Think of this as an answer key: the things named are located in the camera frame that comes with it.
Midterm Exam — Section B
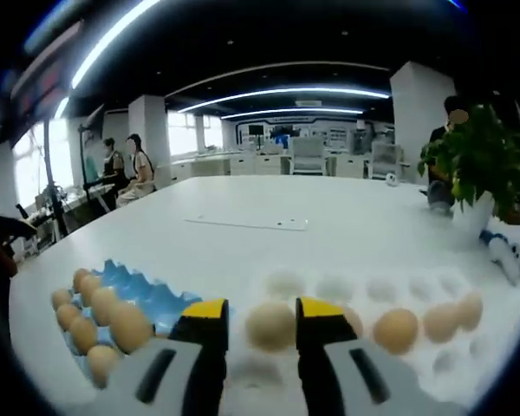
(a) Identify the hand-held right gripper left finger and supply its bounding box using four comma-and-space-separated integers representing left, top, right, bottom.
103, 296, 231, 416

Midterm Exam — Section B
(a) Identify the hanging display screen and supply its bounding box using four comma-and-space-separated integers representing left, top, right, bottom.
8, 19, 86, 118

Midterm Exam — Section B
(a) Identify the grey toy figure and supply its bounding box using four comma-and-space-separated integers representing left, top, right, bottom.
419, 180, 454, 213

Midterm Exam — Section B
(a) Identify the black light stand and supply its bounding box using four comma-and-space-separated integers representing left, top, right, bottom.
77, 103, 107, 209

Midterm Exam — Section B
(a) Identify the white foam egg holder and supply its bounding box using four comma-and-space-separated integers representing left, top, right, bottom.
229, 264, 520, 406

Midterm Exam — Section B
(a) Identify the blue egg tray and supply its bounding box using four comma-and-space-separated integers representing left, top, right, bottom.
62, 258, 235, 372

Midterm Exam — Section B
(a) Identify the small brown pot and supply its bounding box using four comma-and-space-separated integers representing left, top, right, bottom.
500, 202, 520, 225

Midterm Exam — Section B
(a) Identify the row of white cabinets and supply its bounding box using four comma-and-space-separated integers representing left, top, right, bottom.
155, 151, 421, 185

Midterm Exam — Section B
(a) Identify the green plant in white pot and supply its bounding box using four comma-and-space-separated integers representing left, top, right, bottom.
418, 103, 520, 242

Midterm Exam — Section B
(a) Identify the group of brown eggs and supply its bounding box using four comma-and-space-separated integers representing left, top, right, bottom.
51, 268, 155, 389
244, 292, 484, 356

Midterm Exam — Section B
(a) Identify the white and blue plush toy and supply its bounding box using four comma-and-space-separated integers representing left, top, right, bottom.
478, 229, 520, 286

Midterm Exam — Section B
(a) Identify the white mesh office chair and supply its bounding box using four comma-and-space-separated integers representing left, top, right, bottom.
292, 137, 326, 175
370, 142, 404, 179

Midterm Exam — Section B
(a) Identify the long ceiling light strip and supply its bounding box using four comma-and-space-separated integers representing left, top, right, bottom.
71, 0, 162, 88
178, 88, 391, 114
220, 107, 364, 120

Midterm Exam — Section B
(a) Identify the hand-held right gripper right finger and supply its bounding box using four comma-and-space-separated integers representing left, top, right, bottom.
294, 296, 469, 416

